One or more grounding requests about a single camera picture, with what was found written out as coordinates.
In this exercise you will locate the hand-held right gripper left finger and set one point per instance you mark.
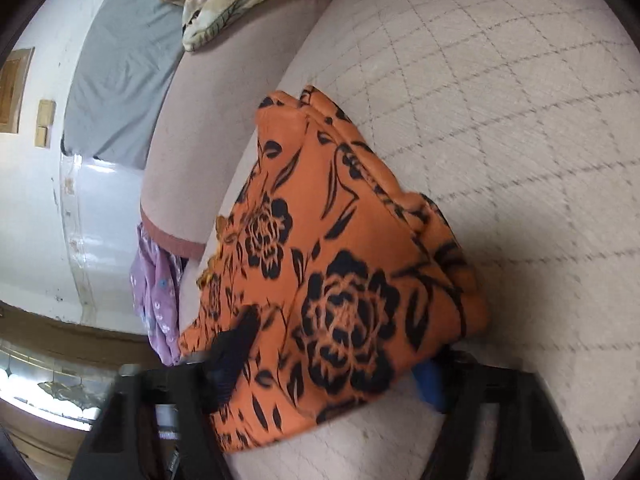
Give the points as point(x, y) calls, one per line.
point(233, 355)

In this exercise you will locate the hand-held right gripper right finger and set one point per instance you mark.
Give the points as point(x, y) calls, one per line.
point(433, 385)

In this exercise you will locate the orange black floral garment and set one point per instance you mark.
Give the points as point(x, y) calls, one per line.
point(350, 240)

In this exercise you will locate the purple floral cloth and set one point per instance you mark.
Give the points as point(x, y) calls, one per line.
point(155, 290)

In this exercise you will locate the white glossy ornamented panel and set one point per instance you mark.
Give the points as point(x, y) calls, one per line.
point(110, 220)

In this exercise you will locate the wooden stained glass door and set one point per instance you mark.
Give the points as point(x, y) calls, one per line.
point(50, 340)

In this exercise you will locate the quilted beige mattress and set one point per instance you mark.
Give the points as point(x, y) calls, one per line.
point(500, 110)

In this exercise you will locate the grey bed sheet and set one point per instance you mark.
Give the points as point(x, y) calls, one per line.
point(120, 85)

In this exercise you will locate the beige brown floral blanket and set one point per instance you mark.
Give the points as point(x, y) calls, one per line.
point(215, 15)

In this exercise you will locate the beige wall switch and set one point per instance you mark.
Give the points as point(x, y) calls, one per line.
point(48, 112)
point(41, 136)

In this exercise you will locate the wooden wall frame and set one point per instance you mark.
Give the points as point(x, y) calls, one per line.
point(15, 90)

